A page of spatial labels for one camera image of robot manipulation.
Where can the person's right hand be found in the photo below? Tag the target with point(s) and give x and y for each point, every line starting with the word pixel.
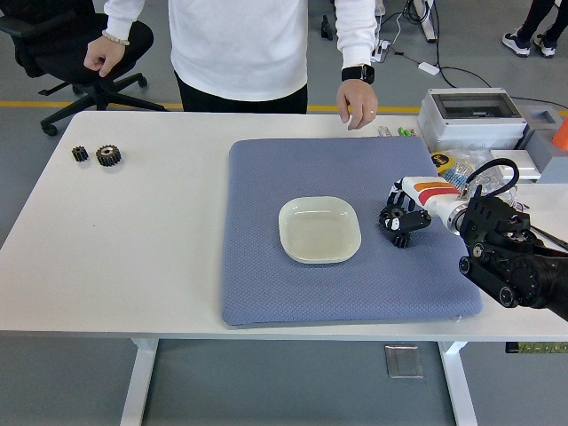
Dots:
pixel 104 55

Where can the person's left hand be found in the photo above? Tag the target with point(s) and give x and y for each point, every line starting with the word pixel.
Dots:
pixel 359 104

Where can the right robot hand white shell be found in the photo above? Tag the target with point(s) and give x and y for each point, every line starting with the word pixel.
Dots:
pixel 432 197

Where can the large black gear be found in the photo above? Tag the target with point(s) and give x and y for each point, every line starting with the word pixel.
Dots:
pixel 108 156
pixel 382 216

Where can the small black gear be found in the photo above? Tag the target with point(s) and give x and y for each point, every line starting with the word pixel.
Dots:
pixel 401 242
pixel 79 154

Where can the person's right forearm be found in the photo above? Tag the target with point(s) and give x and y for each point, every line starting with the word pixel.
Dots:
pixel 122 18

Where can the person's left forearm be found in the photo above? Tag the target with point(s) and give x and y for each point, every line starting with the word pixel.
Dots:
pixel 355 35

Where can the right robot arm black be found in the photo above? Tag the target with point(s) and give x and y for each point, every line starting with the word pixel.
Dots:
pixel 510 266

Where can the black smartwatch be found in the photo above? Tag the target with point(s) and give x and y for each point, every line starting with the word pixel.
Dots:
pixel 366 73

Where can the blue component strip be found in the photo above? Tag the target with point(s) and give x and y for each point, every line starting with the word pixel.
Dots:
pixel 457 175

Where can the clear plastic clip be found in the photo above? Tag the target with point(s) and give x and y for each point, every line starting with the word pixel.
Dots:
pixel 385 131

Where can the black office chair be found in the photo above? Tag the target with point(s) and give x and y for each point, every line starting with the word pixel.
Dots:
pixel 57 49

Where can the white power strip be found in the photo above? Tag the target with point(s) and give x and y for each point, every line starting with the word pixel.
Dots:
pixel 381 49

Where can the clear plastic parts bag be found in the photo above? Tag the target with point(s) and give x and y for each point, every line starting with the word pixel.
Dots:
pixel 477 157

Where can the white power adapter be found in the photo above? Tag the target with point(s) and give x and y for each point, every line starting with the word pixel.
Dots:
pixel 428 67

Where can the black stand on floor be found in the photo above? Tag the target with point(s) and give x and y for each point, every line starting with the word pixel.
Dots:
pixel 326 27

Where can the white desk leg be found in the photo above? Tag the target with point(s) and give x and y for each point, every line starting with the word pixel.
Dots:
pixel 428 26

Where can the white square dish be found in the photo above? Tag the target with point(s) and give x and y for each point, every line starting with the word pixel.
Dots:
pixel 319 235

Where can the grey block with recess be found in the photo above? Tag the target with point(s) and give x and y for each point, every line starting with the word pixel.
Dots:
pixel 539 142

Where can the person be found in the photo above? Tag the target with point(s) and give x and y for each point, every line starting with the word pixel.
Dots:
pixel 239 44
pixel 539 18

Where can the orange cone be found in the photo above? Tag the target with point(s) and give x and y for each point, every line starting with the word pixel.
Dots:
pixel 561 137

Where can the blue-grey padded mat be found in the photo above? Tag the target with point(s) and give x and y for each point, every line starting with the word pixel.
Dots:
pixel 310 302

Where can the metal floor plate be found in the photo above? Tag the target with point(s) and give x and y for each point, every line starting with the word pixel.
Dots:
pixel 403 361

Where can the table height control panel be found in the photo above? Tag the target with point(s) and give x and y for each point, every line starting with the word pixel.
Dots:
pixel 537 348

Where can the white table leg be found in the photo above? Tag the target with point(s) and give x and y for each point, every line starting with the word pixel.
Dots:
pixel 459 390
pixel 139 386

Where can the grey electrical enclosure box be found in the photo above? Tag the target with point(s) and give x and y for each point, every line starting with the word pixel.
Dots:
pixel 470 128

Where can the white switch panel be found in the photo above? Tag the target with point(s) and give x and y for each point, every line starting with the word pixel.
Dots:
pixel 528 162

